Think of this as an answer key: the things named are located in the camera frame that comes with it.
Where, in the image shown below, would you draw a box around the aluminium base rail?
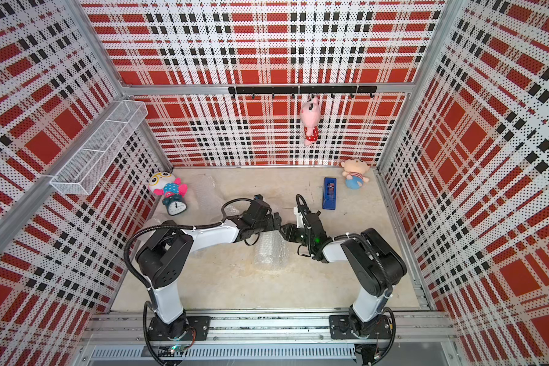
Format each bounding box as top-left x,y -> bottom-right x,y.
72,309 -> 464,365

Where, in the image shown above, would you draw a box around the teal alarm clock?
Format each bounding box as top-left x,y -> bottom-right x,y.
163,194 -> 187,216

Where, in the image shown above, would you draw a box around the plush doll blue pants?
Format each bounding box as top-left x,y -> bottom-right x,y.
341,159 -> 370,190

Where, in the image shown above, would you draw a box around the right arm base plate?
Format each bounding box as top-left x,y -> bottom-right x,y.
329,315 -> 393,340

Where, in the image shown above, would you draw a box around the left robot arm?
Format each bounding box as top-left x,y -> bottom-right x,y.
123,195 -> 282,326

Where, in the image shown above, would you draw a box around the white pink owl plush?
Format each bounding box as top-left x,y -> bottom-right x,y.
147,172 -> 188,198

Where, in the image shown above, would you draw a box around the white wire mesh shelf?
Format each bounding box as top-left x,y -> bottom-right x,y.
50,100 -> 147,195

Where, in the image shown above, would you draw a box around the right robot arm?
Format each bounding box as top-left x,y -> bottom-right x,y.
280,195 -> 407,339

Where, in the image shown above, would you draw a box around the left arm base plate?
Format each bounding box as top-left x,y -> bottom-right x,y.
146,315 -> 211,342

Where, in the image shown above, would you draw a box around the bubble wrap pile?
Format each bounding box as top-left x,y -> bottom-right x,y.
254,231 -> 288,271

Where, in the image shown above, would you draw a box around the pink hanging plush toy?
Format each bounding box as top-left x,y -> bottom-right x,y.
299,97 -> 321,146

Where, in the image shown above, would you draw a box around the blue tape dispenser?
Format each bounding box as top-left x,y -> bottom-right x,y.
322,177 -> 337,210

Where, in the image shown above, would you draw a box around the black hook rail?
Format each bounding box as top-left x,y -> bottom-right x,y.
228,85 -> 378,98

